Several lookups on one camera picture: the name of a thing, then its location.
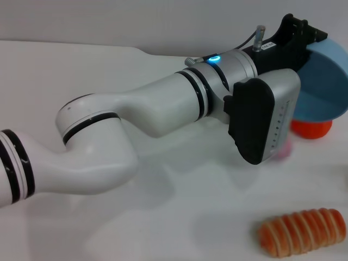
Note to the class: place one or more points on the pink peach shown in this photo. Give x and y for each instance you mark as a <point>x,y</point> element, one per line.
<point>285,152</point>

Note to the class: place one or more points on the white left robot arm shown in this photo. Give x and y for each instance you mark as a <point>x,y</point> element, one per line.
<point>108,127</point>

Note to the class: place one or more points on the orange-red fruit with stem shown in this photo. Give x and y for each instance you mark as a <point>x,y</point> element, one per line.
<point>310,130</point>

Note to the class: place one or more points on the striped orange bread roll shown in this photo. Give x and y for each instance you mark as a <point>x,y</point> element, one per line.
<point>301,233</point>

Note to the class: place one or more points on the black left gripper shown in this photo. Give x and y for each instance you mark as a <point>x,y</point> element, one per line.
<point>280,54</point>

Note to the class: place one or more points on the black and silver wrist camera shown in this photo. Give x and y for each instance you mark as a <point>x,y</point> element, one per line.
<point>253,119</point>

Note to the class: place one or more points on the blue bowl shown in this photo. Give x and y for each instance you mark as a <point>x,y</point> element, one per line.
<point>326,89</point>

